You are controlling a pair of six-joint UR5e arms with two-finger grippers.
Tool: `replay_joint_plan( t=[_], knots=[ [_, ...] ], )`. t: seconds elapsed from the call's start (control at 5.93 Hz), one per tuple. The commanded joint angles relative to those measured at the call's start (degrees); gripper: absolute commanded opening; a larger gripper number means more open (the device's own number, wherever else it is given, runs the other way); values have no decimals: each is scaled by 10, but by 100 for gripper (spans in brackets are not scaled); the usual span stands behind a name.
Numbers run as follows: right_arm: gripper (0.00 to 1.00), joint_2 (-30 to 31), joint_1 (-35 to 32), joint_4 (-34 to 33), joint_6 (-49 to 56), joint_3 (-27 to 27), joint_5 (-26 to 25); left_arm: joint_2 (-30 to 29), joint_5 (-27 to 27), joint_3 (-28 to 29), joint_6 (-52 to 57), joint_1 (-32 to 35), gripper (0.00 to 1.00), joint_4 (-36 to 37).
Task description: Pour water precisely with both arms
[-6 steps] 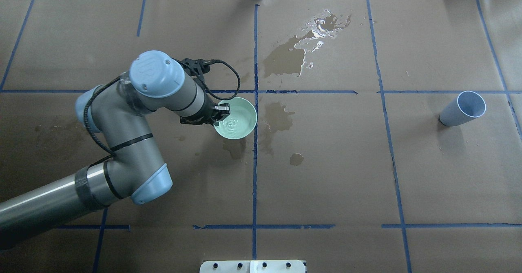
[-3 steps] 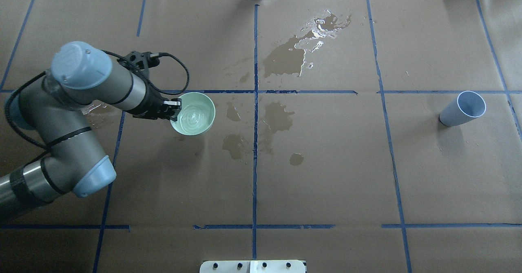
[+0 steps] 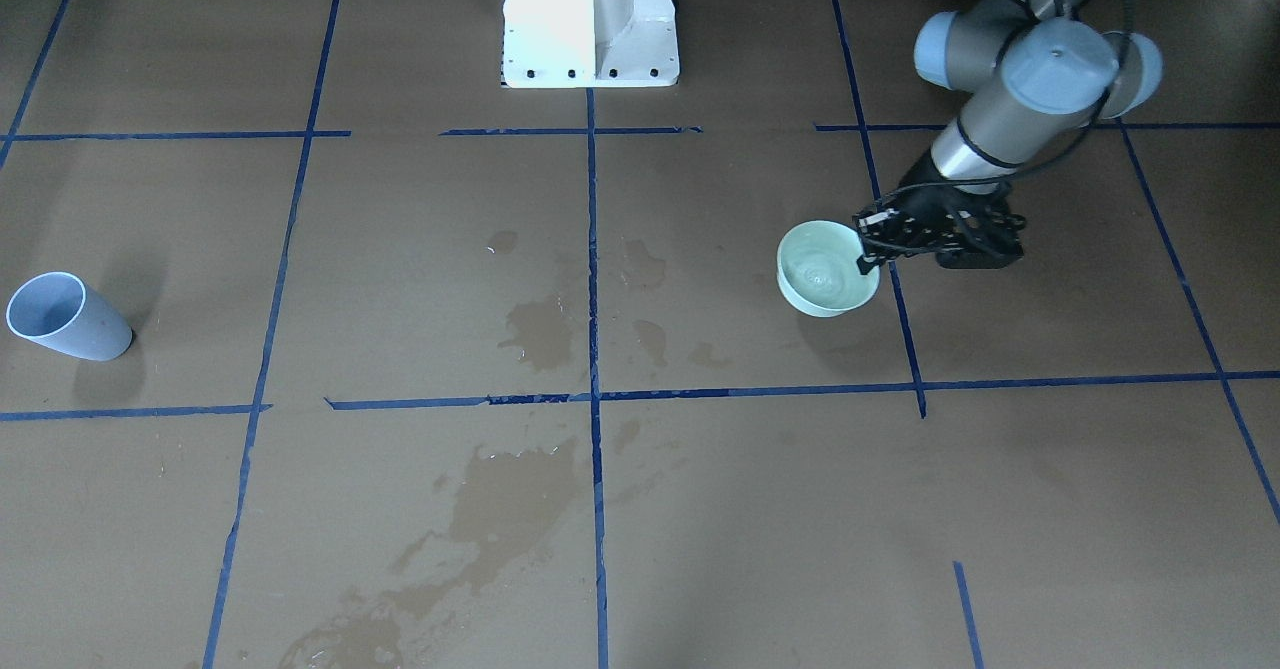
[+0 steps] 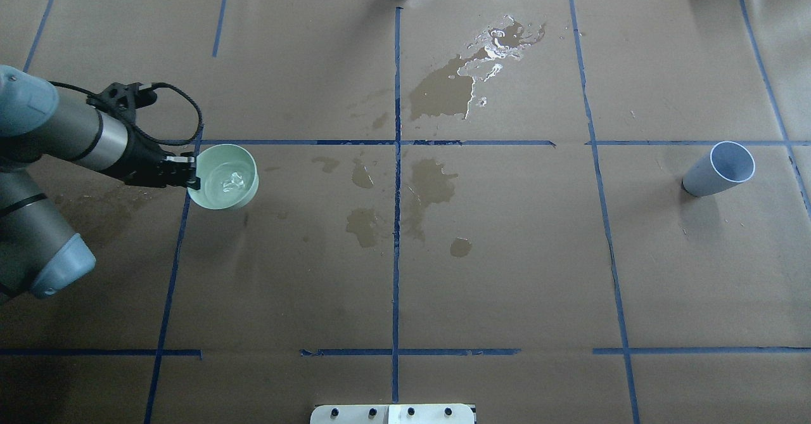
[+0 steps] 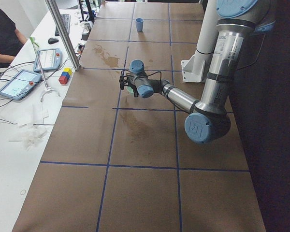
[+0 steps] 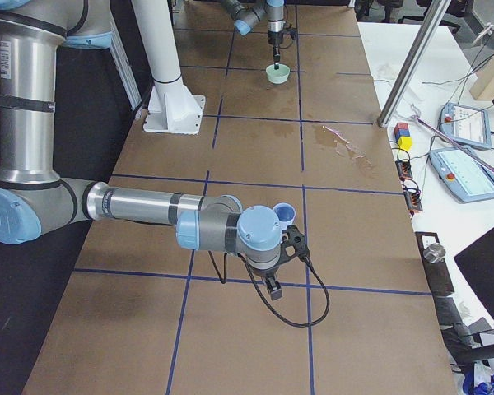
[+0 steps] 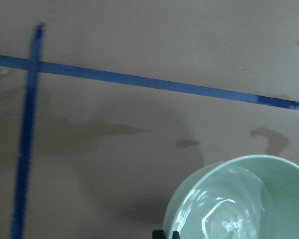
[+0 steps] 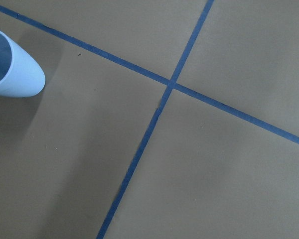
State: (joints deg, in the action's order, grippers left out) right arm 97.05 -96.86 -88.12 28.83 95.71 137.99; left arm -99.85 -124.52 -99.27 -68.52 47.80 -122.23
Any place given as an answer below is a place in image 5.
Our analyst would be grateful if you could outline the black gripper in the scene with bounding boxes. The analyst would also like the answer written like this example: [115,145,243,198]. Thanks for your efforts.
[119,73,138,97]

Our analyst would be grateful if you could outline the mint green bowl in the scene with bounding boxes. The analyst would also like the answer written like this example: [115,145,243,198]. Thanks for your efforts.
[126,87,134,95]

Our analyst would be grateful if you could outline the light blue plastic cup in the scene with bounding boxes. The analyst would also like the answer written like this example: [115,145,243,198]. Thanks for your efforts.
[135,18,144,32]

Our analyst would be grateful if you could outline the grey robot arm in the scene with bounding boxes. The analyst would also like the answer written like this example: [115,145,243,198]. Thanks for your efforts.
[119,0,277,144]

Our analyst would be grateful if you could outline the red blue yellow blocks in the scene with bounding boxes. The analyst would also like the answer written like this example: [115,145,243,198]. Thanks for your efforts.
[58,68,73,85]

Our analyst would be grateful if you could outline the metal cylinder weight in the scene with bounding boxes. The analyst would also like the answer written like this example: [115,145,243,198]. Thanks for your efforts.
[84,22,92,31]

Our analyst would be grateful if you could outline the far teach pendant tablet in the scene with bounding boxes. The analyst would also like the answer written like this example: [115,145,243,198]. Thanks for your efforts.
[37,48,61,72]

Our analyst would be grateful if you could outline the teach pendant tablet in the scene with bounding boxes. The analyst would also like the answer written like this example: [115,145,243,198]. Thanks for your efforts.
[37,48,61,72]
[0,70,42,101]

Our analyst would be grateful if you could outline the black computer mouse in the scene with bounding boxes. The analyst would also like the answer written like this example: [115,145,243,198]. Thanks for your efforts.
[48,38,59,44]

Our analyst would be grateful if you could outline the black keyboard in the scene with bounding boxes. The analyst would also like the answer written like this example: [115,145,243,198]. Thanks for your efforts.
[55,13,71,37]

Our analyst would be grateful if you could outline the metal reacher rod tool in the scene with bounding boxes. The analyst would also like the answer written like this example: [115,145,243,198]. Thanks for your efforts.
[29,37,60,102]

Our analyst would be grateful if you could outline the crumpled white paper tissues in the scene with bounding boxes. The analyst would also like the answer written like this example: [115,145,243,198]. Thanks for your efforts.
[8,103,49,150]

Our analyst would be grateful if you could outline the near teach pendant tablet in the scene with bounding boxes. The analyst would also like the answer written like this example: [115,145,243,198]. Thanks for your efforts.
[0,70,42,101]

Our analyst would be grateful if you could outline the seated person in black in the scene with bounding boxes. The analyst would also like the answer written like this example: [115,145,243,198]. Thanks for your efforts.
[0,9,27,68]

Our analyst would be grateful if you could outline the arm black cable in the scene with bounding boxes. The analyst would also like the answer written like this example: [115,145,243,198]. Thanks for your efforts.
[120,69,163,90]

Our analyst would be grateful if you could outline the aluminium frame post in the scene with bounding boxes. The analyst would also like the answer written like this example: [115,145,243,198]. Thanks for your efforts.
[45,0,81,71]

